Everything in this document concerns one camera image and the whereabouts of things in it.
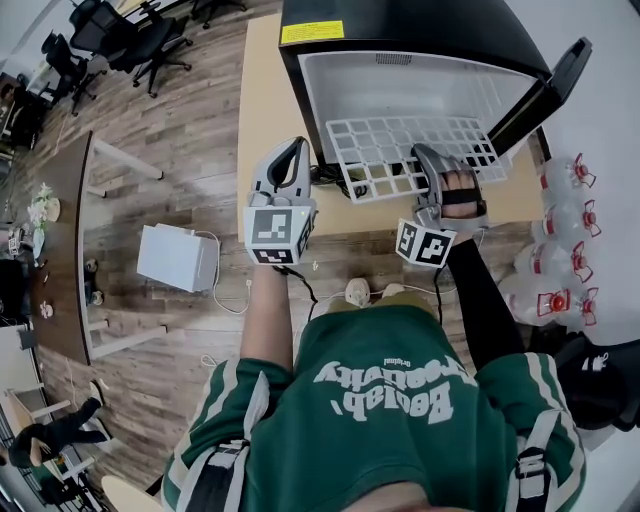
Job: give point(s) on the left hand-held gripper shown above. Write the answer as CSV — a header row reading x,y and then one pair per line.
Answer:
x,y
272,230

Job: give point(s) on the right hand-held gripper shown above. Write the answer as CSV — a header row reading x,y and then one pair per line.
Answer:
x,y
425,242

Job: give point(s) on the white wire rack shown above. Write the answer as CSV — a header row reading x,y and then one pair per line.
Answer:
x,y
348,182

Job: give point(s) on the black mini fridge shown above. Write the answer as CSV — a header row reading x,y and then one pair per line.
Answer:
x,y
400,30

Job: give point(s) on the person's left forearm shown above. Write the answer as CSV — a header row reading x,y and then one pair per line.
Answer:
x,y
267,320

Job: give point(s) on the person's right forearm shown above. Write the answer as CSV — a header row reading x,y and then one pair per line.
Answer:
x,y
480,300

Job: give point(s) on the person's right hand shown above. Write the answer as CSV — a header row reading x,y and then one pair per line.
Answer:
x,y
460,181

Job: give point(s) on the light wooden table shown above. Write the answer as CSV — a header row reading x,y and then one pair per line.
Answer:
x,y
265,150

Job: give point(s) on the person's right cream shoe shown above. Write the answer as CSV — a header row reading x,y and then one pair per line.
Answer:
x,y
393,290

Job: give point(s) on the person's cream shoe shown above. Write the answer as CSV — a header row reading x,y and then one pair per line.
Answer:
x,y
357,292
393,290

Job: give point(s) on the white box appliance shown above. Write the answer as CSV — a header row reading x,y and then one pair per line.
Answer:
x,y
170,257

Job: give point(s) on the person's left cream shoe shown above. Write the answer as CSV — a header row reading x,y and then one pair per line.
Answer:
x,y
357,292

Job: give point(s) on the khaki trousers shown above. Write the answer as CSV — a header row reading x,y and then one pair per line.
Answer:
x,y
407,301

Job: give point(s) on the black office chair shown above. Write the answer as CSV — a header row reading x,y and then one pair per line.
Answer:
x,y
220,5
70,70
150,40

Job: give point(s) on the dark curved desk white legs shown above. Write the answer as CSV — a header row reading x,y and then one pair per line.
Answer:
x,y
60,260

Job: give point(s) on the white flowers in round pot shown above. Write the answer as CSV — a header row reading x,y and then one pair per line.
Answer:
x,y
40,207

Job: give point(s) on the small white desk ornament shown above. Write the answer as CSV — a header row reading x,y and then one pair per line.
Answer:
x,y
47,309

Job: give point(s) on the green printed shirt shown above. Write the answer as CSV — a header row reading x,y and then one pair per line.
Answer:
x,y
360,440

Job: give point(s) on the round wooden table black base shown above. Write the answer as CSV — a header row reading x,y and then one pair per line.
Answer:
x,y
130,495

